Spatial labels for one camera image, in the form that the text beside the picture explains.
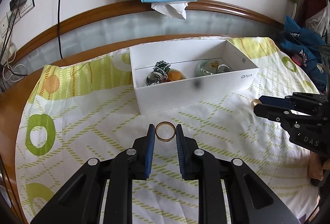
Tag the small green jade bangle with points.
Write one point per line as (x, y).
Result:
(202, 68)

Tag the amber oval pendant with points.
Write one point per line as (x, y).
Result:
(175, 75)

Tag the large pale jade bangle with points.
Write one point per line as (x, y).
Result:
(154, 78)

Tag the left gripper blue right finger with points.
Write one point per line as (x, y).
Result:
(180, 142)

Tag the round pale jade disc pendant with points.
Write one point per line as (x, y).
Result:
(213, 65)

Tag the white wall socket panel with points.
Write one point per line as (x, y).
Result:
(22, 10)

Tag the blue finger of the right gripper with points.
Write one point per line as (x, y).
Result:
(276, 114)
(276, 102)

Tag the white power strip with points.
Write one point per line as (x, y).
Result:
(9, 54)

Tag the right hand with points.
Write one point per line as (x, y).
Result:
(315, 168)

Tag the wooden headboard rail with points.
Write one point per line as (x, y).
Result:
(130, 7)

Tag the green patterned white cloth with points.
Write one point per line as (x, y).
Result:
(89, 109)

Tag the white vivo cardboard box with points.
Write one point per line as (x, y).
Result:
(186, 55)

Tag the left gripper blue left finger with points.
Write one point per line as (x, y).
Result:
(148, 149)

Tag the blue cloth bag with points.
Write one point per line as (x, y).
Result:
(303, 44)

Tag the black wall charger plug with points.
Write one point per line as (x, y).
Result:
(14, 4)

